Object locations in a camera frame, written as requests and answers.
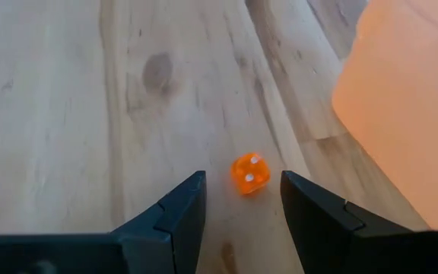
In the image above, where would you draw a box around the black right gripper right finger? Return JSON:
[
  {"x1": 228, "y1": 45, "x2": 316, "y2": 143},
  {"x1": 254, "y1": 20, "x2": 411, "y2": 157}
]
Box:
[{"x1": 280, "y1": 170, "x2": 433, "y2": 274}]

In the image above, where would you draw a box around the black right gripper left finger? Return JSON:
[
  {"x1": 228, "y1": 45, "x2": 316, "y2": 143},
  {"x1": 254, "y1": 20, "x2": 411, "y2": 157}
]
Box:
[{"x1": 110, "y1": 170, "x2": 208, "y2": 274}]

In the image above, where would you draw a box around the small orange translucent die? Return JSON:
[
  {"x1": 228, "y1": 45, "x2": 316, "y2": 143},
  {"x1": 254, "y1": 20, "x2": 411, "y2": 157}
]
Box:
[{"x1": 230, "y1": 151, "x2": 271, "y2": 196}]

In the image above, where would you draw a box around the orange translucent plastic bin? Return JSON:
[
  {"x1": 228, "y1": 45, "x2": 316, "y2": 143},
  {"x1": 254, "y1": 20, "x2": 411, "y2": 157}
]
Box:
[{"x1": 331, "y1": 0, "x2": 438, "y2": 231}]

